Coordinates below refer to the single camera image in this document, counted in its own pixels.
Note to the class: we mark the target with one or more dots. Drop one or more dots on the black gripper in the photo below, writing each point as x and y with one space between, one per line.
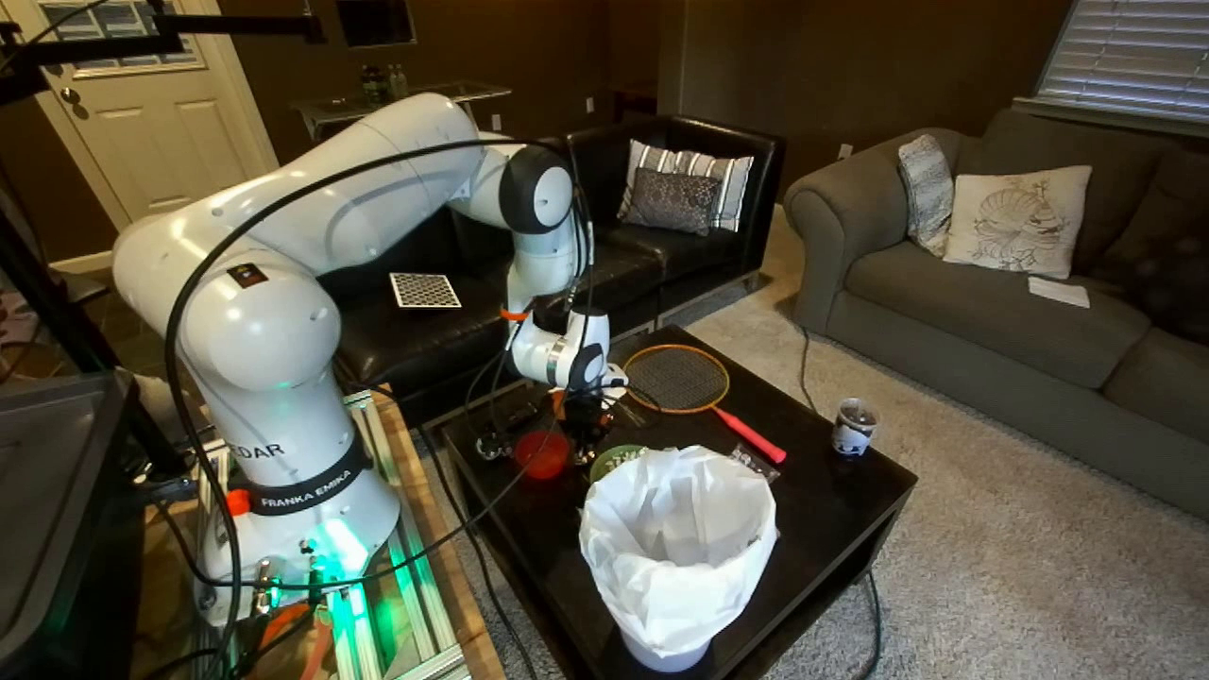
588 409

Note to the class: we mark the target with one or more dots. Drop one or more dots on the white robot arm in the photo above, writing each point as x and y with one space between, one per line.
267 343

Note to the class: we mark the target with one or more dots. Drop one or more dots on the green plastic bowl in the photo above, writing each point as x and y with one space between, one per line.
612 457

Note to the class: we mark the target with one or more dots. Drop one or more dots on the red plastic bowl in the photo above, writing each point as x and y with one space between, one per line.
545 456

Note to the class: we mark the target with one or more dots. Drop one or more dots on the bin with white bag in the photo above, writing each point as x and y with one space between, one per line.
682 540

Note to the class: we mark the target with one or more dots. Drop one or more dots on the black leather armchair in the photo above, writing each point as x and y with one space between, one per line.
682 268

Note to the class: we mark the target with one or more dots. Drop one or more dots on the checkered flat tablet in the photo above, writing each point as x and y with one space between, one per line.
425 292

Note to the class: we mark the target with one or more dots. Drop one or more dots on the wooden robot platform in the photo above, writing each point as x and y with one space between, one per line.
434 567

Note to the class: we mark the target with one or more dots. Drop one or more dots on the dark sequin cushion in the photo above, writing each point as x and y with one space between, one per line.
673 203

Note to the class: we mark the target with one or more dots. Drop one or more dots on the black coffee table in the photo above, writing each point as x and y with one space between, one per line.
833 515

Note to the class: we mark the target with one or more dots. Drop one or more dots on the small metal can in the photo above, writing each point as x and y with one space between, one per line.
856 433

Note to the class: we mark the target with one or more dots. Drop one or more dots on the white striped cushion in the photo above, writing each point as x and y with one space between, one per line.
689 158

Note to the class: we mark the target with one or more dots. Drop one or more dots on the glass side table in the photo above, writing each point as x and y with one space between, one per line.
415 97

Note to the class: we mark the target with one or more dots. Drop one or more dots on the grey fabric sofa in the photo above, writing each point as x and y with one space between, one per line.
982 343

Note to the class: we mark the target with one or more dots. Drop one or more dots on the white striped pillow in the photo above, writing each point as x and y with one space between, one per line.
928 190

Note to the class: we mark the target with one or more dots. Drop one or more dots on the cream floral pillow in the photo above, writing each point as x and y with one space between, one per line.
1022 221

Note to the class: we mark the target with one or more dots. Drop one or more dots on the white paper sheet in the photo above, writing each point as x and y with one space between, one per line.
1060 292

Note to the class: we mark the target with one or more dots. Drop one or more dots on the white panel door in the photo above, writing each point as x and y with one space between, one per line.
124 127

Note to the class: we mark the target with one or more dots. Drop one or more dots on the large black box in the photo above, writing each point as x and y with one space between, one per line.
58 530

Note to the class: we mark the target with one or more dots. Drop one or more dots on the dark patterned pillow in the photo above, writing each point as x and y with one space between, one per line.
1165 251

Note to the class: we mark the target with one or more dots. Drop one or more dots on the white window blinds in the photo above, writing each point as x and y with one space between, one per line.
1128 59

